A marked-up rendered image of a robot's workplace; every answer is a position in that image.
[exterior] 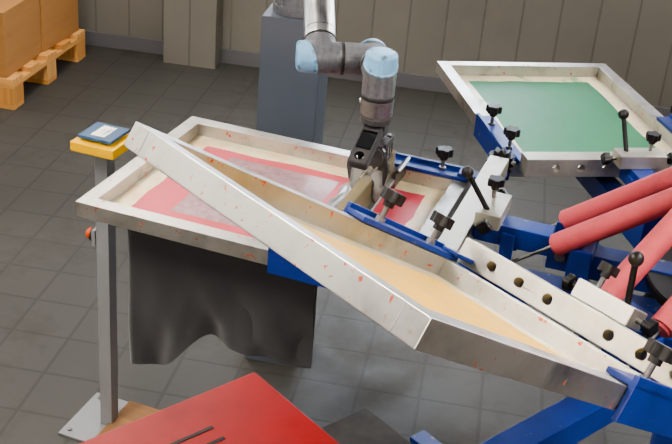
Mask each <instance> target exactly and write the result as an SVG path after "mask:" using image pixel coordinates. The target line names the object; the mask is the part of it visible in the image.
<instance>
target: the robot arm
mask: <svg viewBox="0 0 672 444"><path fill-rule="evenodd" d="M273 11H274V12H275V13H277V14H279V15H281V16H285V17H289V18H298V19H304V40H299V41H298V42H297V44H296V55H295V66H296V69H297V71H299V72H303V73H310V74H338V75H357V76H363V81H362V92H361V98H359V102H361V105H360V121H361V122H362V123H363V124H364V125H363V127H362V130H361V132H360V134H359V136H358V138H357V140H356V142H355V144H354V146H353V149H352V150H351V151H350V155H349V157H348V159H347V172H348V178H349V182H350V187H351V189H352V188H353V187H354V185H355V184H356V183H357V182H358V181H359V179H360V177H361V175H362V174H363V173H364V170H367V169H368V167H369V166H372V168H373V169H375V168H376V167H378V169H376V170H375V171H374V172H373V173H372V180H373V182H374V186H373V188H372V189H373V196H372V200H373V203H376V202H377V201H378V199H379V198H380V197H381V196H379V195H380V193H381V191H382V189H383V187H384V186H385V182H386V180H387V177H388V175H389V172H390V164H389V162H388V159H390V157H391V156H392V151H393V142H394V135H389V134H388V125H389V124H390V123H391V117H392V115H393V107H394V96H395V87H396V78H397V71H398V54H397V53H396V51H393V50H392V49H390V48H387V47H386V45H385V44H384V43H383V42H382V41H380V40H378V39H375V38H370V39H366V40H364V41H363V42H361V43H349V42H336V26H335V0H274V1H273ZM389 137H391V138H389ZM391 144H392V146H391ZM388 148H389V153H388ZM390 150H391V152H390ZM387 156H388V157H387Z"/></svg>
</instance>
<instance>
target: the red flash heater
mask: <svg viewBox="0 0 672 444"><path fill-rule="evenodd" d="M79 444H339V443H338V442H337V441H336V440H335V439H333V438H332V437H331V436H330V435H329V434H327V433H326V432H325V431H324V430H323V429H321V428H320V427H319V426H318V425H317V424H316V423H314V422H313V421H312V420H311V419H310V418H308V417H307V416H306V415H305V414H304V413H303V412H301V411H300V410H299V409H298V408H297V407H295V406H294V405H293V404H292V403H291V402H289V401H288V400H287V399H286V398H285V397H284V396H282V395H281V394H280V393H279V392H278V391H276V390H275V389H274V388H273V387H272V386H270V385H269V384H268V383H267V382H266V381H265V380H263V379H262V378H261V377H260V376H259V375H257V374H256V373H251V374H248V375H246V376H244V377H241V378H239V379H236V380H234V381H231V382H229V383H226V384H224V385H222V386H219V387H217V388H214V389H212V390H209V391H207V392H204V393H202V394H199V395H197V396H195V397H192V398H190V399H187V400H185V401H182V402H180V403H177V404H175V405H172V406H170V407H168V408H165V409H163V410H160V411H158V412H155V413H153V414H150V415H148V416H145V417H143V418H141V419H138V420H136V421H133V422H131V423H128V424H126V425H123V426H121V427H119V428H116V429H114V430H111V431H109V432H106V433H104V434H101V435H99V436H96V437H94V438H92V439H89V440H87V441H84V442H82V443H79Z"/></svg>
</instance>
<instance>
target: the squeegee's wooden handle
mask: <svg viewBox="0 0 672 444"><path fill-rule="evenodd" d="M395 156H396V151H395V150H393V151H392V156H391V157H390V159H388V162H389V164H390V172H389V175H388V177H387V180H386V182H385V184H386V183H387V182H388V180H389V179H390V178H391V179H392V178H393V173H394V165H395ZM376 169H378V167H376V168H375V169H373V168H372V166H370V167H369V169H368V170H367V171H366V172H365V173H364V175H363V176H362V177H361V178H360V179H359V181H358V182H357V183H356V184H355V185H354V187H353V188H352V189H351V190H350V191H349V192H348V194H347V195H346V196H345V197H344V198H343V200H342V201H341V202H340V203H339V204H338V206H337V207H336V209H339V210H341V211H344V209H345V207H346V205H347V203H348V201H351V202H353V203H356V204H358V205H360V206H362V207H364V208H367V207H368V206H369V205H370V203H371V202H372V201H373V200H372V196H373V189H372V188H373V186H374V182H373V180H372V173H373V172H374V171H375V170H376Z"/></svg>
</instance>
